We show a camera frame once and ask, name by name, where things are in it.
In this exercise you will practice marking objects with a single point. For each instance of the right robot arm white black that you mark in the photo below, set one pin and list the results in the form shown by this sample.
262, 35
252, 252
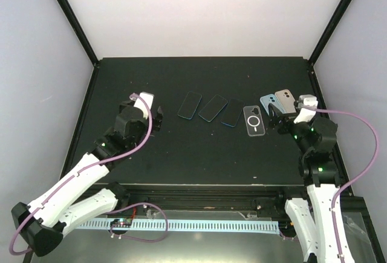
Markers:
316, 217

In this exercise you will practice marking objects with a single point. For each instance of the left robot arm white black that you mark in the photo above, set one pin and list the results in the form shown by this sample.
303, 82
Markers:
42, 224

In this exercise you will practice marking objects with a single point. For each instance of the dark blue phone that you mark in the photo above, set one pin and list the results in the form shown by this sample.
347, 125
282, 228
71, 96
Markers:
232, 112

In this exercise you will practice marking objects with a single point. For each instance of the light blue slotted cable duct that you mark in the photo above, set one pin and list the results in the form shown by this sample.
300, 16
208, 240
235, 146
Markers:
187, 225

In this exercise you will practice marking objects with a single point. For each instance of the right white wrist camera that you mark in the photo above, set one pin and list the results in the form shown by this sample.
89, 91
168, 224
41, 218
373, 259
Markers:
307, 105

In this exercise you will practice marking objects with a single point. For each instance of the light blue phone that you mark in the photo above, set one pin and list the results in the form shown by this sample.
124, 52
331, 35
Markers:
266, 100

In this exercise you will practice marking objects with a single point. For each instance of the right black frame post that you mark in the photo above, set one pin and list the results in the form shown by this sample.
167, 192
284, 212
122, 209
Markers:
332, 24

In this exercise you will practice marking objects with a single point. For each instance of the teal phone from blue case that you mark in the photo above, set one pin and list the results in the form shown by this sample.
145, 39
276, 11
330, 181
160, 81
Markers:
213, 108

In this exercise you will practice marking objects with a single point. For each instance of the black frame post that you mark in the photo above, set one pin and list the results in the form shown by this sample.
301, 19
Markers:
78, 30
332, 24

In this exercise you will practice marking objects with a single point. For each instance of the left black frame post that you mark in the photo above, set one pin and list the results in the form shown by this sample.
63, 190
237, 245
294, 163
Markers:
78, 30

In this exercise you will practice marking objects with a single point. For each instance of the beige phone case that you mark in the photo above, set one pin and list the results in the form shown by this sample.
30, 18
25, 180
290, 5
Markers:
287, 100

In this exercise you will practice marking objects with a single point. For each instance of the teal phone with ring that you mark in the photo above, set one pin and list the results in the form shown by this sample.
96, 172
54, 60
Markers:
189, 105

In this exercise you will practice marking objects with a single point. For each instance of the black aluminium front rail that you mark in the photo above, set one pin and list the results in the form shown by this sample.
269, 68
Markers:
266, 201

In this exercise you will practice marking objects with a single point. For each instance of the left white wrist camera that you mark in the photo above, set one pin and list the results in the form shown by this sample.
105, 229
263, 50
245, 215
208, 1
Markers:
144, 103

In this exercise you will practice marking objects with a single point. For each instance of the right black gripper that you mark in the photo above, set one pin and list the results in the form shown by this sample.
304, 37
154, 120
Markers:
276, 121

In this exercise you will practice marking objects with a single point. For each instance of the left circuit board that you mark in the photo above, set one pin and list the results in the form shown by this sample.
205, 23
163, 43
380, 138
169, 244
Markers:
121, 223

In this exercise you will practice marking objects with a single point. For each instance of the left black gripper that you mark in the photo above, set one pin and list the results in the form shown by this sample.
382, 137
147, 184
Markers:
156, 121

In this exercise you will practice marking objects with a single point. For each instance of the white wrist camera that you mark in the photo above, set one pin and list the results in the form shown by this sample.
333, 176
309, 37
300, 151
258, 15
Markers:
144, 103
307, 105

